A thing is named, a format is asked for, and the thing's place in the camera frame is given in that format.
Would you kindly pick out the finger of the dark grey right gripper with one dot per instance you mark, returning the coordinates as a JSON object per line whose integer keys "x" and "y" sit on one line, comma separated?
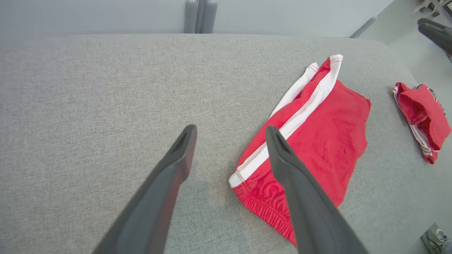
{"x": 438, "y": 24}
{"x": 439, "y": 37}

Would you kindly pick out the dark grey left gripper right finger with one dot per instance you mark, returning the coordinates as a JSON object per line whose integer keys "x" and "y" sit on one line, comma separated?
{"x": 310, "y": 215}

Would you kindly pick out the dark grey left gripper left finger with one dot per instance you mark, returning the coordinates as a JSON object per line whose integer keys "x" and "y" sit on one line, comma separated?
{"x": 155, "y": 204}

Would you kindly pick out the red jersey with white trim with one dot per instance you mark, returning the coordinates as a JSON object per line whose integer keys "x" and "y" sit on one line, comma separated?
{"x": 423, "y": 109}

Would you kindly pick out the red shorts with white stripe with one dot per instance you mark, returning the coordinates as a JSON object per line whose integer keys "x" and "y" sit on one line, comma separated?
{"x": 328, "y": 141}

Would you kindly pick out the dark equipment base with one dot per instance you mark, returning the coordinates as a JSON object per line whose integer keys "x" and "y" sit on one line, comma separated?
{"x": 430, "y": 7}

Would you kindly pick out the grey partition leg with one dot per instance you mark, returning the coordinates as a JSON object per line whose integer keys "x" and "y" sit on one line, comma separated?
{"x": 363, "y": 26}

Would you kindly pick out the grey patterned sneaker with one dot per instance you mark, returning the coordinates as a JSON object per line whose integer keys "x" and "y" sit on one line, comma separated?
{"x": 438, "y": 240}

